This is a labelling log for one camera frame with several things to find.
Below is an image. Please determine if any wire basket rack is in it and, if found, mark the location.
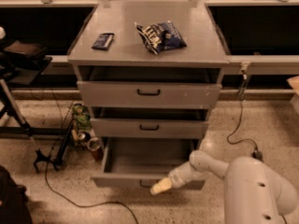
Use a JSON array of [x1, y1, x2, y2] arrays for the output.
[[54, 101, 76, 166]]

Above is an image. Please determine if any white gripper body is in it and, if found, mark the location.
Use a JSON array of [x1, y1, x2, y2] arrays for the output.
[[168, 168, 187, 189]]

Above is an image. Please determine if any green snack bag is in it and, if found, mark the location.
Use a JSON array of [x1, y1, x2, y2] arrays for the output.
[[72, 104, 92, 132]]

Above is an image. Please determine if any blue chip bag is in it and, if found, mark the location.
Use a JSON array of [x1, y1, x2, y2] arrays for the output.
[[135, 21, 187, 55]]

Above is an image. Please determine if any metal can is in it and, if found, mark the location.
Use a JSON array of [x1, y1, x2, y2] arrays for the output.
[[78, 133, 88, 142]]

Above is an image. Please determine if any grey bottom drawer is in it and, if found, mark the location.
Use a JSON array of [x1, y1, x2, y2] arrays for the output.
[[93, 138, 200, 189]]

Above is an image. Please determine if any grey top drawer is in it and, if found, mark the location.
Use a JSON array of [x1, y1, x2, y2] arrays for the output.
[[78, 66, 221, 109]]

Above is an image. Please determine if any grey drawer cabinet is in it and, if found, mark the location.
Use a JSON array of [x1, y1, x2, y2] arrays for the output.
[[68, 1, 228, 147]]

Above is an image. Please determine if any black power cable right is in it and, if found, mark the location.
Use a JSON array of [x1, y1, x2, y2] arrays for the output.
[[225, 66, 288, 224]]

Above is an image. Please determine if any black floor cable left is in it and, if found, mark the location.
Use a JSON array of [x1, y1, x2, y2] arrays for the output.
[[28, 84, 139, 224]]

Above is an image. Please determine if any black power adapter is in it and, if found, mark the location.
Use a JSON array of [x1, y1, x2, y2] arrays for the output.
[[252, 150, 263, 161]]

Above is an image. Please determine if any brown glass bottle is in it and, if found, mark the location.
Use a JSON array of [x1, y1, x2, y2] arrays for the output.
[[87, 137, 103, 161]]

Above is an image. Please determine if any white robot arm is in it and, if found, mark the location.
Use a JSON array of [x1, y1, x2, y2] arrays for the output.
[[150, 150, 298, 224]]

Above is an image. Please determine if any grey middle drawer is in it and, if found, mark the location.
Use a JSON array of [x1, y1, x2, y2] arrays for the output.
[[91, 107, 208, 139]]

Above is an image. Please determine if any black tripod stand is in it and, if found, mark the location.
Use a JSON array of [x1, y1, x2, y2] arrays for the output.
[[0, 25, 59, 174]]

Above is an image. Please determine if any grey drawer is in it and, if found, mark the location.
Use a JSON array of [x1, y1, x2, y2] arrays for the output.
[[91, 107, 208, 139], [78, 66, 221, 109], [93, 138, 200, 189]]

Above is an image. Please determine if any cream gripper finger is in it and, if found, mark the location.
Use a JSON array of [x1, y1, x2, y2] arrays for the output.
[[150, 177, 172, 195]]

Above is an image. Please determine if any small dark blue packet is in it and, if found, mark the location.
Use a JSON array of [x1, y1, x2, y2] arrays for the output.
[[92, 33, 114, 50]]

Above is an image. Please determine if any dark object bottom left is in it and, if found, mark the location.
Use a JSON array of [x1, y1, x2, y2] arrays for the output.
[[0, 166, 33, 224]]

